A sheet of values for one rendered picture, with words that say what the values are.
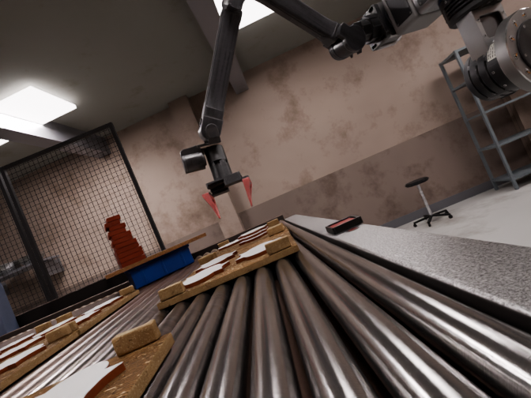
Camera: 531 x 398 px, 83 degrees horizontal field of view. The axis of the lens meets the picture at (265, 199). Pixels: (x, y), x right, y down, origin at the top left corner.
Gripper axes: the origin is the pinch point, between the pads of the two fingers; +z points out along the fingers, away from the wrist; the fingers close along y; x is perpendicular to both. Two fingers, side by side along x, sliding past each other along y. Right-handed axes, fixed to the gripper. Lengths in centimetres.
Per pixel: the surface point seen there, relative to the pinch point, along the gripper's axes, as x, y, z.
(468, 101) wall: 327, 327, -106
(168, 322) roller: -24.9, -15.9, 21.8
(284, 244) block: -13.4, 9.4, 15.1
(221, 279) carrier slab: -13.1, -6.7, 17.4
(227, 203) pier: 345, -45, -97
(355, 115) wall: 331, 175, -148
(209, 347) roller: -41.8, -4.4, 26.0
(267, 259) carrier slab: -13.3, 4.7, 16.9
